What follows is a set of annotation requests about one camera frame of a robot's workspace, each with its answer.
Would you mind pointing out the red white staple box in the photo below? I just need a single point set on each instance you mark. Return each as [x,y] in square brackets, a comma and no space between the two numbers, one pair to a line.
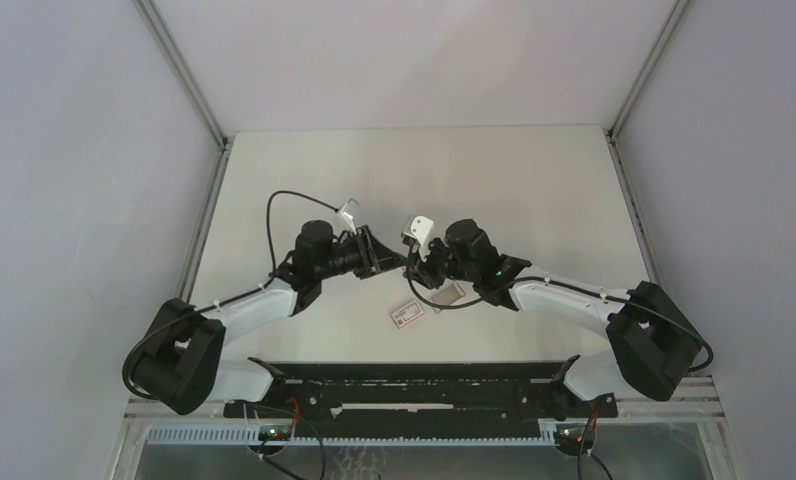
[405,314]

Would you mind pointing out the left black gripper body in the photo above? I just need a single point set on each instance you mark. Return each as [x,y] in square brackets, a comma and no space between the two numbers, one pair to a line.
[348,254]

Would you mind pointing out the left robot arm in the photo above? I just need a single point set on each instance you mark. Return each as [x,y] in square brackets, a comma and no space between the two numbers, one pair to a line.
[179,362]

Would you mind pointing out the right aluminium frame post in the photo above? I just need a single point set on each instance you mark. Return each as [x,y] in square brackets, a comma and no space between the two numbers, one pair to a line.
[666,33]

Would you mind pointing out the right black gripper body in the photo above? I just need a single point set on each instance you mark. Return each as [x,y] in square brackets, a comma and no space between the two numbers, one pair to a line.
[436,266]

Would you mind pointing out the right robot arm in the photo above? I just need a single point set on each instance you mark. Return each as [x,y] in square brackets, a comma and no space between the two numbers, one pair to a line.
[652,344]

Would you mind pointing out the aluminium frame post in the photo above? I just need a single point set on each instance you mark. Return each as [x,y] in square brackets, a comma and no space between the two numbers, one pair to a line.
[152,16]
[666,33]

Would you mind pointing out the left aluminium frame post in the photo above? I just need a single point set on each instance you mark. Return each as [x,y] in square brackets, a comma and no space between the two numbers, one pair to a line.
[152,16]

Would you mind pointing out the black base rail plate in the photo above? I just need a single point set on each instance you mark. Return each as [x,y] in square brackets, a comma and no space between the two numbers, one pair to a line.
[422,401]

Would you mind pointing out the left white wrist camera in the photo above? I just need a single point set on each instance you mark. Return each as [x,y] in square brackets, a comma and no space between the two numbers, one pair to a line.
[346,215]

